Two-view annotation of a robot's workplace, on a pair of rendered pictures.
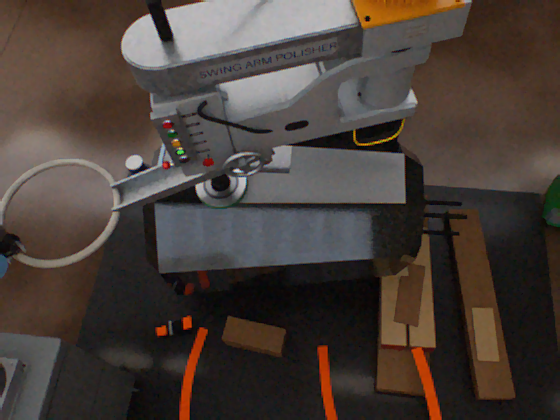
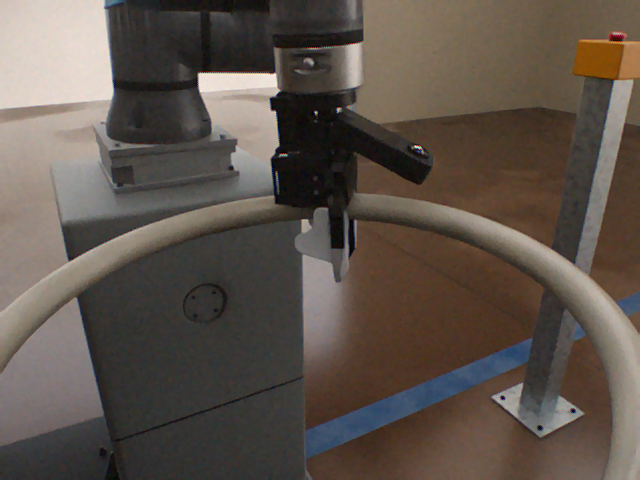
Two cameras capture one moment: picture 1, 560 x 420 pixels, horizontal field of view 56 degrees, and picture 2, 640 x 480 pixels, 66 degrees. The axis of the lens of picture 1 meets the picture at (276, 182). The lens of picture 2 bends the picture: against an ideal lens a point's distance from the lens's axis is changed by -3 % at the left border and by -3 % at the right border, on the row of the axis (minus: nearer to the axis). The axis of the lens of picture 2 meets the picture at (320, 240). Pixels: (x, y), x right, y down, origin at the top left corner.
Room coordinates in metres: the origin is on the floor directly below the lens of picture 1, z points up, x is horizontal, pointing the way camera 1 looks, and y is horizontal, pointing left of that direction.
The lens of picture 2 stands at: (1.32, 0.67, 1.12)
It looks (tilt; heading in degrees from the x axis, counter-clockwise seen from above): 24 degrees down; 136
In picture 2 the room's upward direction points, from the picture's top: straight up
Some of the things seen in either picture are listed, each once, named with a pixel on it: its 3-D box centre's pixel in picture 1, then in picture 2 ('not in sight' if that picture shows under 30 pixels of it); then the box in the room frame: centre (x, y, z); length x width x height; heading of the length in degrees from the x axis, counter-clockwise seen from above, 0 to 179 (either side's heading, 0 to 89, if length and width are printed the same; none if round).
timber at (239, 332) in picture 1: (255, 336); not in sight; (0.64, 0.24, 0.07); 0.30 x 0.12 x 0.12; 67
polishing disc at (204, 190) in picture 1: (221, 183); not in sight; (1.11, 0.23, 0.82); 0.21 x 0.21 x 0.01
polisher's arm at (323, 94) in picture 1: (309, 97); not in sight; (1.12, -0.17, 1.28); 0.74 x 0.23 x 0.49; 93
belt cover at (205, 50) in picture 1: (291, 29); not in sight; (1.13, -0.12, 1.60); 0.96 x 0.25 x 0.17; 93
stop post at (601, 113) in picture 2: not in sight; (572, 251); (0.92, 2.02, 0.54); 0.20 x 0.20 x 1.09; 73
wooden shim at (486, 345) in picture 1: (484, 334); not in sight; (0.45, -0.85, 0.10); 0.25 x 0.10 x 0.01; 167
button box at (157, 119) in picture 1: (175, 139); not in sight; (0.99, 0.29, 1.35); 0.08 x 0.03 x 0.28; 93
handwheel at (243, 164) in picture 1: (242, 156); not in sight; (1.00, 0.10, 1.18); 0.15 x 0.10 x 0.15; 93
